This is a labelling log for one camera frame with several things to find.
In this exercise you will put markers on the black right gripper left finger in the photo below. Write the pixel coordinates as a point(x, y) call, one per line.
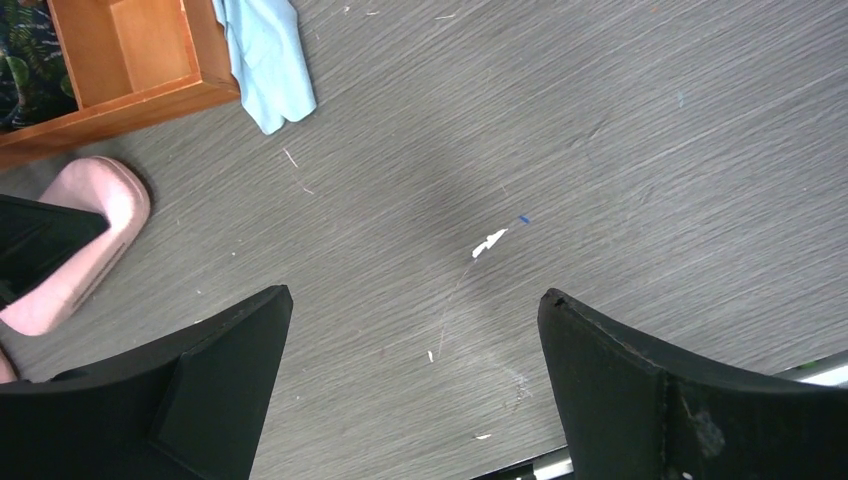
point(190, 405)

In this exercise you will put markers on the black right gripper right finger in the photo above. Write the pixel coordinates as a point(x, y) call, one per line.
point(633, 406)

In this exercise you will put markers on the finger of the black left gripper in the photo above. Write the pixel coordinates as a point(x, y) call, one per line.
point(37, 238)

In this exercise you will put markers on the light blue cleaning cloth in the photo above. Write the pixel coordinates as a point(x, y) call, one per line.
point(267, 60)

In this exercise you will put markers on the dark floral rolled tie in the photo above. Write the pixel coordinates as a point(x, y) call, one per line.
point(35, 81)

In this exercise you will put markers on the orange wooden divider tray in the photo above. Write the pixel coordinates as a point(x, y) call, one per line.
point(132, 65)

